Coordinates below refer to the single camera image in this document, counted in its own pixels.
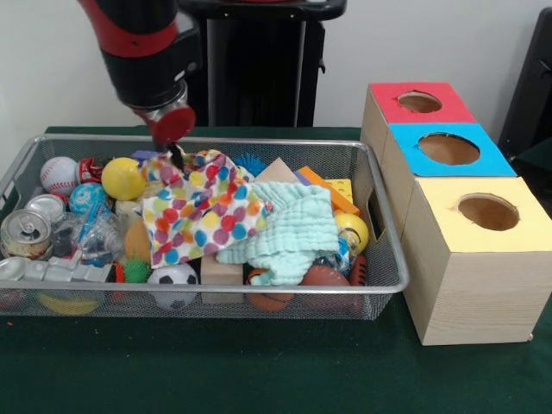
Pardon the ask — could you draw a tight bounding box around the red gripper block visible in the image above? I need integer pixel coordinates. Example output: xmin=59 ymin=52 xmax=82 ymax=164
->
xmin=133 ymin=105 xmax=198 ymax=170

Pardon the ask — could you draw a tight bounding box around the yellow tennis ball toy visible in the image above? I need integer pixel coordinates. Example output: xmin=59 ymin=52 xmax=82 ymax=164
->
xmin=101 ymin=157 xmax=147 ymax=202

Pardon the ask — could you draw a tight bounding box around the dark green tablecloth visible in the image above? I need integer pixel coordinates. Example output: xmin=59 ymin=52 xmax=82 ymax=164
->
xmin=511 ymin=137 xmax=552 ymax=182
xmin=0 ymin=125 xmax=552 ymax=414

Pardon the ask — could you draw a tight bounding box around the plain wooden block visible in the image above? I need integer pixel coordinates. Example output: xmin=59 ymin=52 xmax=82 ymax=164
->
xmin=256 ymin=157 xmax=303 ymax=185
xmin=200 ymin=256 xmax=245 ymax=285

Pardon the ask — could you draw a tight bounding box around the white toy baseball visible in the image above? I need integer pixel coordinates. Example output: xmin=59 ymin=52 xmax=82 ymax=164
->
xmin=40 ymin=155 xmax=81 ymax=198

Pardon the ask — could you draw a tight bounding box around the small soccer ball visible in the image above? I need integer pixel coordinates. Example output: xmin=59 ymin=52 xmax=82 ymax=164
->
xmin=147 ymin=262 xmax=200 ymax=285

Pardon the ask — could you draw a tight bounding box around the colourful polka dot cloth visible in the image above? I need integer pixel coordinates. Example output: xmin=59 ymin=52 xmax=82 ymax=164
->
xmin=141 ymin=148 xmax=275 ymax=267

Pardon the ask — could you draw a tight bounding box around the blue patterned ball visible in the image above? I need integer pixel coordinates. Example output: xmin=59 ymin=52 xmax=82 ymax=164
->
xmin=68 ymin=183 xmax=109 ymax=216

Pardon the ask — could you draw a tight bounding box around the small brown football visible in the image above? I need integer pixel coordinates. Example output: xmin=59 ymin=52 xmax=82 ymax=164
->
xmin=299 ymin=264 xmax=351 ymax=286

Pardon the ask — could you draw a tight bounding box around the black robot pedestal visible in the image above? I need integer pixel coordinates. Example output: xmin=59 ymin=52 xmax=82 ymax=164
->
xmin=179 ymin=0 xmax=348 ymax=128

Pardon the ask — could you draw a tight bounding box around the shallow wire mesh bin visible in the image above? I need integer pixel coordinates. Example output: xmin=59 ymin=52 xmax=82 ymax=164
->
xmin=0 ymin=134 xmax=411 ymax=321

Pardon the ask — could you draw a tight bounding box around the mint green waffle cloth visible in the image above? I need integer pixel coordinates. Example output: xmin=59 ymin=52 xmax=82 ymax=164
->
xmin=215 ymin=180 xmax=340 ymax=286

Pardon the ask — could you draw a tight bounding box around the wooden box with three holes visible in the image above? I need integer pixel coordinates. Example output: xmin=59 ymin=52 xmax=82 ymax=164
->
xmin=361 ymin=81 xmax=552 ymax=346

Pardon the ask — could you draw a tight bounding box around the silver toy robot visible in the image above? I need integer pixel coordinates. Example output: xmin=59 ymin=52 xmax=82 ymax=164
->
xmin=23 ymin=256 xmax=113 ymax=284

